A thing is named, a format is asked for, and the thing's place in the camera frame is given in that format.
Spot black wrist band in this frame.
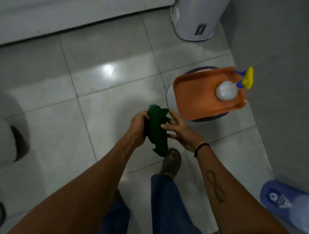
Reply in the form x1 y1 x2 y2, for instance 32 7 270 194
194 143 211 158

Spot blue jeans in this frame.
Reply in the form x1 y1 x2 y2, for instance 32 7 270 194
99 174 204 234

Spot white toilet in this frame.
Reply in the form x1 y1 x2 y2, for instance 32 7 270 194
0 92 31 170

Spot white trash bin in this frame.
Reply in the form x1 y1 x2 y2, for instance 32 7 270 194
170 0 231 42

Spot person's left forearm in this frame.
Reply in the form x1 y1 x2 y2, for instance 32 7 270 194
7 134 145 234

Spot person's right hand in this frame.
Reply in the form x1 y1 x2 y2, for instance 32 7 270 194
160 108 208 153

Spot white spray bottle yellow trigger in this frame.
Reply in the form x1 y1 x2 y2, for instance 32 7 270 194
215 67 254 101

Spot white cabinet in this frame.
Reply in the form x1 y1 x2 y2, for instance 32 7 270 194
0 0 176 46

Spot blue plastic bottle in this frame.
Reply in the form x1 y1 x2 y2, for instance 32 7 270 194
260 180 309 234

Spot grey sandal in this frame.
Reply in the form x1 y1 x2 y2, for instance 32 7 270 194
159 148 182 179

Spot person's right forearm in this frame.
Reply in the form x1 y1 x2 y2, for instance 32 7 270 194
196 145 290 234

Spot green cloth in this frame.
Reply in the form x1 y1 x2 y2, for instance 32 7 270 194
144 104 169 158

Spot orange plastic tray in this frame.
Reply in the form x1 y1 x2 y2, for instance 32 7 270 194
173 67 248 121

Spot person's left hand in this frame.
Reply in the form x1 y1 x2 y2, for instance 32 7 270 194
129 110 151 148

